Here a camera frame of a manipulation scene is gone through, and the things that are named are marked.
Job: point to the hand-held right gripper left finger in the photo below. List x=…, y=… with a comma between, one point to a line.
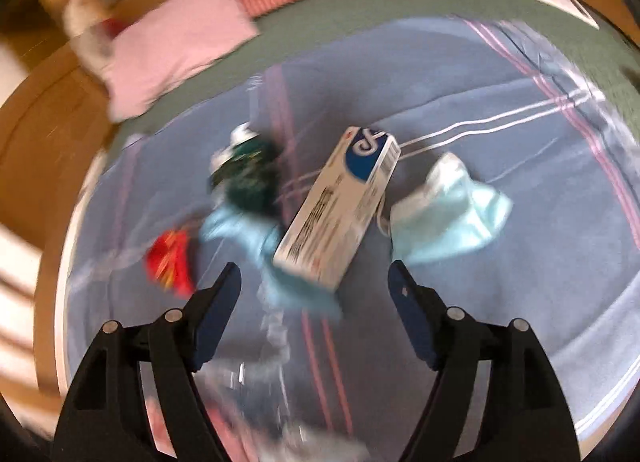
x=215, y=312

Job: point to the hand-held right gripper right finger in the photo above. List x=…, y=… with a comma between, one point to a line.
x=415, y=322

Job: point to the red snack packet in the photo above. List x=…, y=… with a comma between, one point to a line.
x=170, y=262

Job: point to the clear plastic wrapper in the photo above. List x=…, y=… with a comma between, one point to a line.
x=280, y=347

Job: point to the light blue face mask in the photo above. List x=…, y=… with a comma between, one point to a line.
x=450, y=222
x=240, y=237

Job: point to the white and blue toothpaste box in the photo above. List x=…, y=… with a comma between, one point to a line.
x=340, y=207

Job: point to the dark green wrapper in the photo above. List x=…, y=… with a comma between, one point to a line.
x=250, y=176

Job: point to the blue plaid blanket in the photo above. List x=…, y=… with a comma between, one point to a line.
x=475, y=116

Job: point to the pink pillow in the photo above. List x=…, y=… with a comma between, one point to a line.
x=175, y=51

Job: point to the green woven bed mat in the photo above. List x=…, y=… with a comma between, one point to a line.
x=400, y=1

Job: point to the wooden bunk bed frame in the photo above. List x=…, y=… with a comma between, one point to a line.
x=40, y=116

